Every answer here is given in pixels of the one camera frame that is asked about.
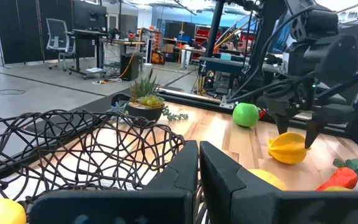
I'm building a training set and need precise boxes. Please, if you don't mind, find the grey office chair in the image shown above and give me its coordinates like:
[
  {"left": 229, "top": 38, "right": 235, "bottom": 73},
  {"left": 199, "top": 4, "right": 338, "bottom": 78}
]
[{"left": 45, "top": 17, "right": 77, "bottom": 73}]

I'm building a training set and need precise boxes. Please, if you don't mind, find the grey floor cable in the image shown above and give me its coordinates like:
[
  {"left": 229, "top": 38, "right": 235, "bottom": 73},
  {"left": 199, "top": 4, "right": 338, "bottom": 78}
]
[{"left": 0, "top": 88, "right": 27, "bottom": 101}]

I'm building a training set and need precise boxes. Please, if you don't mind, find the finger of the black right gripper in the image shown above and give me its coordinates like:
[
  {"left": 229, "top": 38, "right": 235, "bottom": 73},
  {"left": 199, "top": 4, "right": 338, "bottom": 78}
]
[
  {"left": 273, "top": 113, "right": 291, "bottom": 135},
  {"left": 305, "top": 121, "right": 324, "bottom": 149}
]

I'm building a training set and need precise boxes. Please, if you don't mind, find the black standing desk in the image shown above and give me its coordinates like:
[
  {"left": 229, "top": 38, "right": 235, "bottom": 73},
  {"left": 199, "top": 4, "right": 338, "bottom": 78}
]
[{"left": 68, "top": 27, "right": 109, "bottom": 77}]

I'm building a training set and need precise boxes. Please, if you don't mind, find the black woven wire basket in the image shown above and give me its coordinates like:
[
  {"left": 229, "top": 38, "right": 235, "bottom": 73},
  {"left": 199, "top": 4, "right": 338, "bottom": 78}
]
[{"left": 0, "top": 109, "right": 186, "bottom": 215}]

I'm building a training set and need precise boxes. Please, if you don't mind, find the yellow oblong fruit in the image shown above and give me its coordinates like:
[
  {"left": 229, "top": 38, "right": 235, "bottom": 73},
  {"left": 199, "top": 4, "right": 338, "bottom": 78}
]
[{"left": 248, "top": 168, "right": 289, "bottom": 192}]

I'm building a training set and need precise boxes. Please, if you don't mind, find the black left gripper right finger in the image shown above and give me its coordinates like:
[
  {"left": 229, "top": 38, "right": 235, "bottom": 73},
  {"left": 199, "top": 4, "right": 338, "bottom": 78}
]
[{"left": 200, "top": 141, "right": 358, "bottom": 224}]

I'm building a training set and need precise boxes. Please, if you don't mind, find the black partition wall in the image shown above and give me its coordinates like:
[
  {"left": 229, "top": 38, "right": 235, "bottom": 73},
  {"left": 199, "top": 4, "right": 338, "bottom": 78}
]
[{"left": 0, "top": 0, "right": 108, "bottom": 65}]

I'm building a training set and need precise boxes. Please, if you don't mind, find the bright green apple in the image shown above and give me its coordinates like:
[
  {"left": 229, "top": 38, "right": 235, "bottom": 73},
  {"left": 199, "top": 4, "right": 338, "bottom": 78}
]
[{"left": 232, "top": 102, "right": 260, "bottom": 128}]

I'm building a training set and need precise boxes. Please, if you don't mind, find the yellow starfruit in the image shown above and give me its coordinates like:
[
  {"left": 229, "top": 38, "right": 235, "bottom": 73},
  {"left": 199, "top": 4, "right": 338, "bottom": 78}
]
[{"left": 267, "top": 131, "right": 311, "bottom": 165}]

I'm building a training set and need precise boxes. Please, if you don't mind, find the black box under table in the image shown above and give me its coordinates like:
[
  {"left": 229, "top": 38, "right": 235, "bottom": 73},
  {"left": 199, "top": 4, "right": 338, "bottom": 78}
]
[{"left": 119, "top": 52, "right": 141, "bottom": 82}]

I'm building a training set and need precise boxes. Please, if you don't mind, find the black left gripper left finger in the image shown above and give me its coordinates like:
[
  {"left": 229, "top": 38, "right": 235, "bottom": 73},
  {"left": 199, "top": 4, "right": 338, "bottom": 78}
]
[{"left": 30, "top": 139, "right": 200, "bottom": 224}]

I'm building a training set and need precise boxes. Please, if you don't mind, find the yellow-green apple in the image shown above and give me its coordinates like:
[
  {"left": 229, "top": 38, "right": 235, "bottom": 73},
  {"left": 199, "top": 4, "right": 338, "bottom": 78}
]
[{"left": 323, "top": 185, "right": 353, "bottom": 192}]

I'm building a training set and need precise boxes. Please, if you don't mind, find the shelf with red bins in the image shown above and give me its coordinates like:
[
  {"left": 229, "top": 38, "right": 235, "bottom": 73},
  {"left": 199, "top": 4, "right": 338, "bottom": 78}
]
[{"left": 192, "top": 24, "right": 258, "bottom": 63}]

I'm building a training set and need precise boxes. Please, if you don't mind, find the dark workbench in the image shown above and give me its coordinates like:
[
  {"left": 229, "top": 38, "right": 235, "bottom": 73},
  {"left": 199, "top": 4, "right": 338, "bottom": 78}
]
[{"left": 198, "top": 55, "right": 281, "bottom": 94}]

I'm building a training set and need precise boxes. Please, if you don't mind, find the potted succulent plant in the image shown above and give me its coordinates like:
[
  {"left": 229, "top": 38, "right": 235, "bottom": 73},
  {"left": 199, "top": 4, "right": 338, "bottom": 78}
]
[{"left": 109, "top": 68, "right": 190, "bottom": 126}]

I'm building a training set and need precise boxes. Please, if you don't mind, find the red-orange carrot with leaves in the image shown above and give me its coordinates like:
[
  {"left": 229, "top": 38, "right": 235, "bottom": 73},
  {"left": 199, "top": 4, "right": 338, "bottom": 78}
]
[{"left": 316, "top": 156, "right": 358, "bottom": 192}]

